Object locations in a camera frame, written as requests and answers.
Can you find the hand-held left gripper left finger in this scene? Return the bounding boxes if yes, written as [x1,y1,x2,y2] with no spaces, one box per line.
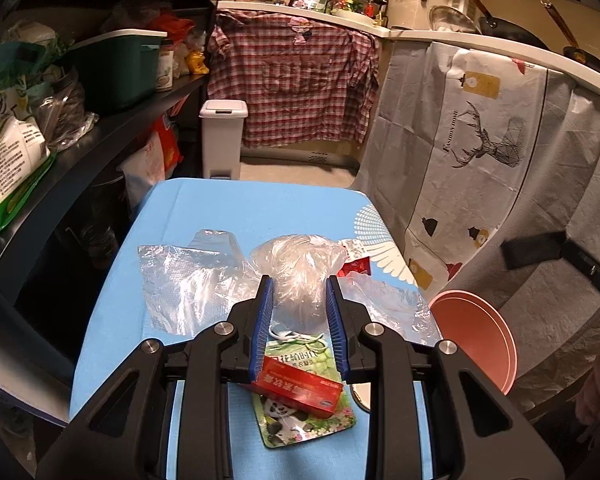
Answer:
[37,274,276,480]

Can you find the yellow packet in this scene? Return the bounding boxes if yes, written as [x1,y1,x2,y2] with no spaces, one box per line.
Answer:
[185,48,209,76]

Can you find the red and white wrapper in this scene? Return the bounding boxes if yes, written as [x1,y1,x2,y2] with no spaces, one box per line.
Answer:
[335,238,372,279]

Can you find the green panda print pouch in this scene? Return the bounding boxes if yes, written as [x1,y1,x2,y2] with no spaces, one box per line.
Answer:
[252,337,357,450]

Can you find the black shelf rack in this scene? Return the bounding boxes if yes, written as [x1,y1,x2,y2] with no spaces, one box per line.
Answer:
[0,0,222,413]

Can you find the red plaid shirt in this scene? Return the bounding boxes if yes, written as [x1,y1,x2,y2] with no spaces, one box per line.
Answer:
[207,8,381,150]

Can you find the white plastic bag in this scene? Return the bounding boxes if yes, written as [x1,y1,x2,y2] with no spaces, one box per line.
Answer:
[122,132,169,201]

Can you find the dark frying pan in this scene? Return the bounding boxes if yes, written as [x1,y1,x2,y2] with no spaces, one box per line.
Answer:
[539,0,600,84]
[452,0,549,51]

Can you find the deer print cloth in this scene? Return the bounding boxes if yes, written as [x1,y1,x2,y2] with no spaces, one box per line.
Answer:
[354,39,552,312]

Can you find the white pedal bin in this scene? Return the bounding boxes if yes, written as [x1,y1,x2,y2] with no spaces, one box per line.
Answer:
[198,99,249,181]

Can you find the grey curtain cloth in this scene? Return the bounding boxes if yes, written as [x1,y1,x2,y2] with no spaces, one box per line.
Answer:
[500,66,600,413]

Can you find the white label jar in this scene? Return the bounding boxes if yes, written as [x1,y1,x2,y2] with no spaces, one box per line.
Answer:
[154,38,175,92]

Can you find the green storage box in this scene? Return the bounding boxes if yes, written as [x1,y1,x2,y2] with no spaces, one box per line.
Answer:
[67,28,167,114]

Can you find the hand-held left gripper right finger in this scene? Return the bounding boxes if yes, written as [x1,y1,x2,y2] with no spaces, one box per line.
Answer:
[325,274,567,480]

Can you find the pink plastic bin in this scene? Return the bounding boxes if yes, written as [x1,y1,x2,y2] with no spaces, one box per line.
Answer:
[427,289,520,396]

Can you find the green and white food bag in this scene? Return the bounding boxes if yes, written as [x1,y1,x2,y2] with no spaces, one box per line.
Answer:
[0,41,56,234]

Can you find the white kitchen counter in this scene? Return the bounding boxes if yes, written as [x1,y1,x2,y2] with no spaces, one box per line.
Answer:
[216,0,600,111]

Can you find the red cardboard box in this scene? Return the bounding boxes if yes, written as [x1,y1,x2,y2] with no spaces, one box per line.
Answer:
[239,354,345,417]

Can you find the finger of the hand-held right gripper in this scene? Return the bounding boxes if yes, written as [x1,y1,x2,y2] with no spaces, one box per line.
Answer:
[499,231,569,269]

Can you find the orange plastic bag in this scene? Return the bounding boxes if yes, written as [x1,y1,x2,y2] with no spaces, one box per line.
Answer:
[149,114,184,181]

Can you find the clear plastic sheet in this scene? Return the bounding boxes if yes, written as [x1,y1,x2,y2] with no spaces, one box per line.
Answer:
[137,228,261,337]
[339,274,441,349]

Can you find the metal bowl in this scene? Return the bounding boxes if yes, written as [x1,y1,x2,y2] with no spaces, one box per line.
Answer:
[428,3,481,34]

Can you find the black spice rack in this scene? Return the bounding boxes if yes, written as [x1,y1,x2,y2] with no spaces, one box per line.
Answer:
[331,0,390,25]

